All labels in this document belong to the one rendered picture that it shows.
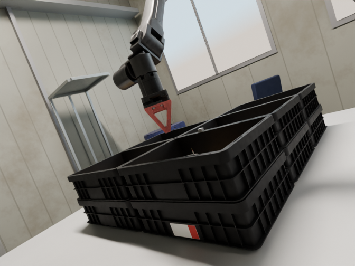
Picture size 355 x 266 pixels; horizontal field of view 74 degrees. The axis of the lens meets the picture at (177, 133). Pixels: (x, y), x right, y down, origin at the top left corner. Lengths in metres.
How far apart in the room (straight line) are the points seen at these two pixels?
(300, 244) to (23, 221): 2.43
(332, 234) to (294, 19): 2.61
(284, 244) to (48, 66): 2.85
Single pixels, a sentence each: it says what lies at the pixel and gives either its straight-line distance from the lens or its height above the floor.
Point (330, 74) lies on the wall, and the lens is 2.96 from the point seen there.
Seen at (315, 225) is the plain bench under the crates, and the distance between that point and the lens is 0.62.
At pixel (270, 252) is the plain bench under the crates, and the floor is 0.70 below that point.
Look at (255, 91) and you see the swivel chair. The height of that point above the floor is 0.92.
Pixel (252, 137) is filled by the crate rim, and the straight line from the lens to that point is 0.57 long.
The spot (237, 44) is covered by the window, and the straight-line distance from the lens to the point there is 3.17.
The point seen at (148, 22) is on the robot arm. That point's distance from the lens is 0.70.
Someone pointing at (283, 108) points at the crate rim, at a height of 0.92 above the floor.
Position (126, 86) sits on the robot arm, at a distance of 0.67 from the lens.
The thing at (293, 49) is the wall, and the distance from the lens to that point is 2.99.
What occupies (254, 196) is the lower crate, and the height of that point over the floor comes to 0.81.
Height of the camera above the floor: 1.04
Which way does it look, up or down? 6 degrees down
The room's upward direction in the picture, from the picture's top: 20 degrees counter-clockwise
